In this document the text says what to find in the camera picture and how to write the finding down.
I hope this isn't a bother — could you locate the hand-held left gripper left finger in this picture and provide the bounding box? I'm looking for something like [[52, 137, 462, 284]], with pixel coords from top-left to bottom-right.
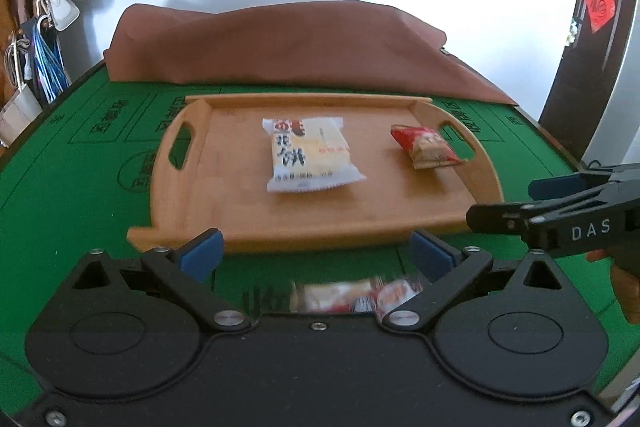
[[70, 228, 253, 333]]

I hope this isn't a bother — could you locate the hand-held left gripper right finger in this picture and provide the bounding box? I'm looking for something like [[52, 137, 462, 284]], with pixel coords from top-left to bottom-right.
[[382, 229, 563, 335]]

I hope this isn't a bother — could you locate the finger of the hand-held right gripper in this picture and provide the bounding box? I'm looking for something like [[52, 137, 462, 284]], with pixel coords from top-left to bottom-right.
[[528, 163, 640, 204], [466, 182, 626, 234]]

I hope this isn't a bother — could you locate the wooden tray with handles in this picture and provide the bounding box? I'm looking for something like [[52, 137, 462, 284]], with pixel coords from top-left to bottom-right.
[[126, 93, 505, 255]]

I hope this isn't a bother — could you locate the red white coffee sachet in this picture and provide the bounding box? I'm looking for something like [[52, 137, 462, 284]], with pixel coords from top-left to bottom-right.
[[291, 276, 426, 314]]

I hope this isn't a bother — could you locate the person's right hand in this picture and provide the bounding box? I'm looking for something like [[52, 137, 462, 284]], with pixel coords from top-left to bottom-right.
[[586, 249, 640, 323]]

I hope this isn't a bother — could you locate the red triangular snack packet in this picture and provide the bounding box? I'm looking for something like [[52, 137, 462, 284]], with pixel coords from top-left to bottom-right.
[[390, 123, 466, 170]]

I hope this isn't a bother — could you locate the dark brown door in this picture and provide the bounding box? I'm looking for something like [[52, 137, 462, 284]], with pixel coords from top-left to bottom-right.
[[537, 0, 640, 164]]

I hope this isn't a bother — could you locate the white pastry snack packet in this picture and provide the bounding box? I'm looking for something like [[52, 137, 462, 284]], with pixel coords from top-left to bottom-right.
[[262, 117, 367, 194]]

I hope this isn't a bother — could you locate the red door decoration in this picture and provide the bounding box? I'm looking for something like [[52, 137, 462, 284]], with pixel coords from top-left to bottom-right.
[[584, 0, 617, 34]]

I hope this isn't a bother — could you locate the brown cloth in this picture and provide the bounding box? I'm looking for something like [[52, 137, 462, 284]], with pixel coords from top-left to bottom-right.
[[102, 0, 521, 106]]

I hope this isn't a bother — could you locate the white paper bag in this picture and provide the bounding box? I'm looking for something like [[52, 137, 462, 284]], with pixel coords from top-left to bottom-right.
[[0, 87, 44, 144]]

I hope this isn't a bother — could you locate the blue striped bag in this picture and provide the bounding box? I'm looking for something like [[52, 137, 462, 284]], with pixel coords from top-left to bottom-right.
[[22, 14, 71, 104]]

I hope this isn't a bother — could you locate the white small purse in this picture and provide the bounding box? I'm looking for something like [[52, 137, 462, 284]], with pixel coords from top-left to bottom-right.
[[42, 0, 81, 32]]

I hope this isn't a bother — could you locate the grey door frame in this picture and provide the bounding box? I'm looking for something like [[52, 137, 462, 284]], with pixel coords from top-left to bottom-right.
[[580, 0, 640, 168]]

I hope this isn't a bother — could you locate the white cable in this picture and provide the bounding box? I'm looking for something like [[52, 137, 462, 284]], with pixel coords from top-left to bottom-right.
[[4, 36, 32, 88]]

